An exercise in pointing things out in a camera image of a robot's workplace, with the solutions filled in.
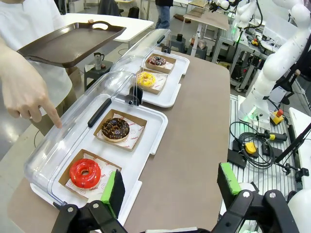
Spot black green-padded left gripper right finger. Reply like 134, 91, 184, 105
211, 162, 300, 233

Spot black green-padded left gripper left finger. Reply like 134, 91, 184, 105
51, 169, 128, 233

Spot white printed paper liner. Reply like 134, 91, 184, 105
136, 70, 168, 92
105, 113, 146, 150
65, 152, 120, 197
146, 55, 174, 71

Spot red glazed donut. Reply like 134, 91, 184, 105
69, 158, 102, 189

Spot brown cardboard donut box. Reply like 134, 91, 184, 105
145, 53, 176, 74
58, 149, 122, 200
132, 69, 169, 95
93, 109, 148, 152

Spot dark brown serving tray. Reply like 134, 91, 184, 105
16, 21, 127, 68

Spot person's right forearm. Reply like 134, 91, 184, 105
0, 36, 28, 81

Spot chocolate sprinkled donut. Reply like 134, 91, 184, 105
101, 118, 130, 143

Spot yellow sprinkled donut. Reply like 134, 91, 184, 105
136, 71, 156, 88

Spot dark berry sprinkled donut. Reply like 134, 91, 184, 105
148, 56, 167, 68

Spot person in white shirt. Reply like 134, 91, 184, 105
0, 0, 78, 136

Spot person's right hand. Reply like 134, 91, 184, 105
0, 60, 63, 129

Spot black power brick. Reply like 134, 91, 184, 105
227, 149, 246, 168

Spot aluminium profile platform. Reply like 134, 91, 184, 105
220, 94, 303, 219

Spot white plastic display tray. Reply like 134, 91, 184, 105
121, 52, 190, 109
30, 97, 169, 226

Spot black stand rods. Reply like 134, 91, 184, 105
274, 118, 311, 182

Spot yellow red emergency stop button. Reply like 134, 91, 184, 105
270, 109, 285, 127

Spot clear plastic dome lid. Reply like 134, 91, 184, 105
109, 28, 172, 97
23, 71, 144, 209

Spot white side panel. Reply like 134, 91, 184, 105
288, 107, 311, 180

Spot black stool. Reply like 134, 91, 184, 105
84, 60, 114, 90

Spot steel thermos mug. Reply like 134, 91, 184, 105
93, 52, 105, 71

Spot dark grey stool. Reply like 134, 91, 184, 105
171, 38, 188, 53

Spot brown top workbench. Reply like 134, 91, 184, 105
182, 11, 230, 58

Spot white table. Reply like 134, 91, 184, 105
59, 13, 155, 43

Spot bystander in blue jeans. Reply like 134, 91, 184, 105
155, 0, 174, 30

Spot black backpack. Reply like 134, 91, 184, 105
127, 6, 140, 19

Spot yellow hand switch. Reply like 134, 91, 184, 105
244, 142, 258, 154

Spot black coiled cable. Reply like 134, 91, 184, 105
229, 120, 283, 168

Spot black yellow enabling handle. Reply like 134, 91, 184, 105
264, 130, 288, 143

